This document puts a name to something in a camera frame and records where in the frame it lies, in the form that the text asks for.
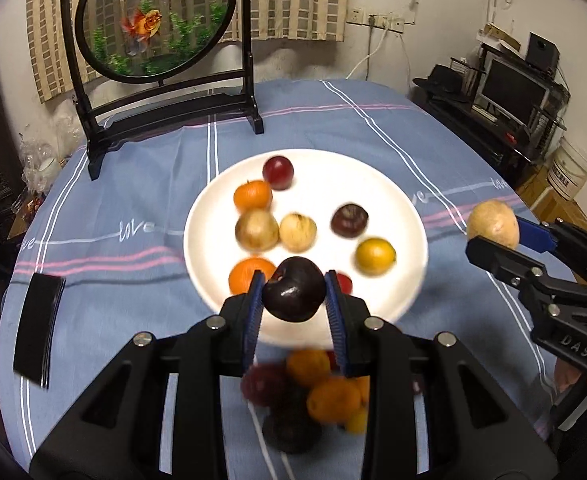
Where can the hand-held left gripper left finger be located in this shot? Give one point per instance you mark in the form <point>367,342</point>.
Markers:
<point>254,320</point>

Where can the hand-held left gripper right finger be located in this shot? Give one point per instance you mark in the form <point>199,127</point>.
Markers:
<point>334,320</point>

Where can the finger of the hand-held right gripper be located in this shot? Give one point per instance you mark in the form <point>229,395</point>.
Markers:
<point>536,235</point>
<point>498,256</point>

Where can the yellow-brown potato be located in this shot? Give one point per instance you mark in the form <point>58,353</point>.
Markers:
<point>493,222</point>

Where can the dark purple plum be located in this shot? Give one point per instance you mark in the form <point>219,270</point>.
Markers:
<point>293,295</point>

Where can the orange mandarin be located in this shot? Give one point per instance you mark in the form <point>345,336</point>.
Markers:
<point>308,367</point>
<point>333,400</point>
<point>253,196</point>
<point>242,275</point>

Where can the yellow lemon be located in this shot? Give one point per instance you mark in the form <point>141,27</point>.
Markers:
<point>376,256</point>

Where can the pale yellow spotted pear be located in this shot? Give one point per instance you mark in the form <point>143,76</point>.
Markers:
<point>257,230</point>

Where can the pale peach with red top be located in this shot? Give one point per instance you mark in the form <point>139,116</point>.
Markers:
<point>297,231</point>

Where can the dark brown mangosteen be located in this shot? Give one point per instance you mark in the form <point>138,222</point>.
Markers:
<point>293,432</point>
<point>349,220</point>

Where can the small yellow-orange mandarin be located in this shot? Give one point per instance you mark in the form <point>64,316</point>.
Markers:
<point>356,421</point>

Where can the white plate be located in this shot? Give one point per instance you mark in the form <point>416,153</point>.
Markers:
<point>313,180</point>

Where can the large red plum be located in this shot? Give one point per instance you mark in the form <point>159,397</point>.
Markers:
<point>278,172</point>

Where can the person's right hand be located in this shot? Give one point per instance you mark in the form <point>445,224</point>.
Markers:
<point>566,377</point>

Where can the cardboard box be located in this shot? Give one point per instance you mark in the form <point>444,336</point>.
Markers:
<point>543,200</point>

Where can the white bucket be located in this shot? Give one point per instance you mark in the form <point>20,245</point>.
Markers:
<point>568,170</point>

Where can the black desk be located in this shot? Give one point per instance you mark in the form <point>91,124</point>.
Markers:
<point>473,130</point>

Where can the blue striped tablecloth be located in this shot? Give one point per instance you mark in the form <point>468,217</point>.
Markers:
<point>123,280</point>

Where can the computer monitor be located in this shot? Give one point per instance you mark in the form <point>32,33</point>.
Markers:
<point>511,90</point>

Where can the black hat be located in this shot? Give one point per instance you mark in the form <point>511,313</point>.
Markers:
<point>443,79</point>

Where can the black speaker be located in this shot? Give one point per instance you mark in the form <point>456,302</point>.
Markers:
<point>542,52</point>

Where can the black smartphone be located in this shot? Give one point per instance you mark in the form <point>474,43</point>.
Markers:
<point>38,330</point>

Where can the clear plastic bags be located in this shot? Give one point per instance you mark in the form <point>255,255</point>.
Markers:
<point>43,160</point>

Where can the round goldfish screen black stand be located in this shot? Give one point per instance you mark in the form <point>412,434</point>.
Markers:
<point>148,20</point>

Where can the beige checked curtain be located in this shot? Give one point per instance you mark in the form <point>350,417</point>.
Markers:
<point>293,0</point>

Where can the white wall socket strip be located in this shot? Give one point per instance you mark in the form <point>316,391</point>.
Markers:
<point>378,21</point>

